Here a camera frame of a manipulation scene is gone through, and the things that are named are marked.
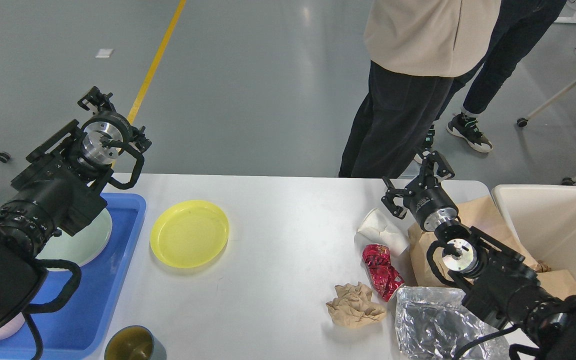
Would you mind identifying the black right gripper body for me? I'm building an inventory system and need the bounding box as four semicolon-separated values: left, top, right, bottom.
403;180;458;232

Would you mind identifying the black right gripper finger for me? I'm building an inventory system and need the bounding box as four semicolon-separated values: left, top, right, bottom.
381;177;409;219
414;149;456;188

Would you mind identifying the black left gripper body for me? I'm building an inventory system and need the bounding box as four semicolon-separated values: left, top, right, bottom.
77;86;131;132

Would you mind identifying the yellow plastic plate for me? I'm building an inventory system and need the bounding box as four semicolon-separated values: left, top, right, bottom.
150;200;230;269

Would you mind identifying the dark teal mug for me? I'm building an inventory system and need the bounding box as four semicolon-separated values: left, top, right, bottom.
103;325;168;360

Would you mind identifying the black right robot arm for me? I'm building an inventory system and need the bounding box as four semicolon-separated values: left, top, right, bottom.
381;151;576;360

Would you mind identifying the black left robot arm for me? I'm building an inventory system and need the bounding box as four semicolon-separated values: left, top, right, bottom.
0;86;152;360

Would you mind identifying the crushed white paper cup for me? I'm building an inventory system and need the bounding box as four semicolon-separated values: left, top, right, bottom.
355;208;410;256

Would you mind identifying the brown paper bag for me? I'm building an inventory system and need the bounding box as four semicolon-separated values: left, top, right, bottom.
407;195;576;300

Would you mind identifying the red crumpled foil wrapper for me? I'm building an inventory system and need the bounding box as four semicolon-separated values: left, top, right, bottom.
362;243;405;302

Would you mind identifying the crumpled brown paper ball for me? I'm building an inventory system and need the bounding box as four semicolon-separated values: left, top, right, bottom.
326;282;387;330

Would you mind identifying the silver foil bag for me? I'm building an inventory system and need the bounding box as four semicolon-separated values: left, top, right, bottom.
394;285;497;360

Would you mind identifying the pale green plate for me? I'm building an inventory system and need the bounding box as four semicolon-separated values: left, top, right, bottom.
36;209;113;267

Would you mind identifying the white plastic bin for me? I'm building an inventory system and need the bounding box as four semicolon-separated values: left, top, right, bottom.
493;185;576;299

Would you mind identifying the person in dark trousers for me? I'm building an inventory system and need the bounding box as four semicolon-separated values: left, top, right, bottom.
435;0;566;154

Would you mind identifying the blue plastic tray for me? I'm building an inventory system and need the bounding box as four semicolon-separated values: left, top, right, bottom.
0;193;147;360

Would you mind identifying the pink ribbed mug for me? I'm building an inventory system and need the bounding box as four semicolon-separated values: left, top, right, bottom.
0;313;26;340

